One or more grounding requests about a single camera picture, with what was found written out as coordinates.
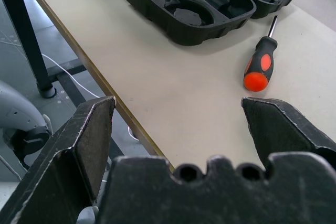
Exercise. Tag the orange black screwdriver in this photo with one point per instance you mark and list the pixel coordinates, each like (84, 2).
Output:
(260, 64)

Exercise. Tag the silver robot body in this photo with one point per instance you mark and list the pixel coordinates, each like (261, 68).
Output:
(15, 108)

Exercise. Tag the black tool case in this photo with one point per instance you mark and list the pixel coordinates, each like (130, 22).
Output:
(157, 6)

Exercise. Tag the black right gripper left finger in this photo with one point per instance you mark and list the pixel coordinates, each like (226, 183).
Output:
(63, 155)

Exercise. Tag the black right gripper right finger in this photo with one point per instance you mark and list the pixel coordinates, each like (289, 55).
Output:
(281, 127)

